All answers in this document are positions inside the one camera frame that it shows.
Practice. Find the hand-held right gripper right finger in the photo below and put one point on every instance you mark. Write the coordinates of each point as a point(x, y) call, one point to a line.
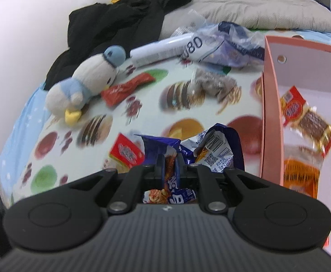
point(182, 172)

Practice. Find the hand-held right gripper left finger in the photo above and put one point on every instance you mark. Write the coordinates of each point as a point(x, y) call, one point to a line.
point(160, 170)

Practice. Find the blue snack bag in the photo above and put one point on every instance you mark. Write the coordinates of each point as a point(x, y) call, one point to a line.
point(219, 147)

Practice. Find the orange snack packet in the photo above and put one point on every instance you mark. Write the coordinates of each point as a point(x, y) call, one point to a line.
point(301, 172)

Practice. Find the red label spicy strips packet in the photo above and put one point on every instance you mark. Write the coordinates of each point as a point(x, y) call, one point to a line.
point(310, 119)
point(125, 151)

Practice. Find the clear packet of brown snacks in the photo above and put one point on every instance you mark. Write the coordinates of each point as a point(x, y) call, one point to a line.
point(213, 85)

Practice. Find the food printed blanket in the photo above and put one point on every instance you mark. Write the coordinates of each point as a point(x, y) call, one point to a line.
point(159, 102)

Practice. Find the red snack packet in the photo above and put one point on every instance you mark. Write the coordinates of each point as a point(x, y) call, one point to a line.
point(123, 89)

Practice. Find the penguin plush toy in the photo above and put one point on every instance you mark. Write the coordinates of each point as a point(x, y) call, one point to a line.
point(89, 76)

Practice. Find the white spray can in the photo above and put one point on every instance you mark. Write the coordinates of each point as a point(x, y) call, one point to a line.
point(157, 51)

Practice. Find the clear plastic bag 080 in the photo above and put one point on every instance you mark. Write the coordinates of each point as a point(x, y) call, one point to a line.
point(225, 45)

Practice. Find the black clothing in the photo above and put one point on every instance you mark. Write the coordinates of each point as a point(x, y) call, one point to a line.
point(120, 19)

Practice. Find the grey duvet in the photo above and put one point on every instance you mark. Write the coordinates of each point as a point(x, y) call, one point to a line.
point(253, 11)

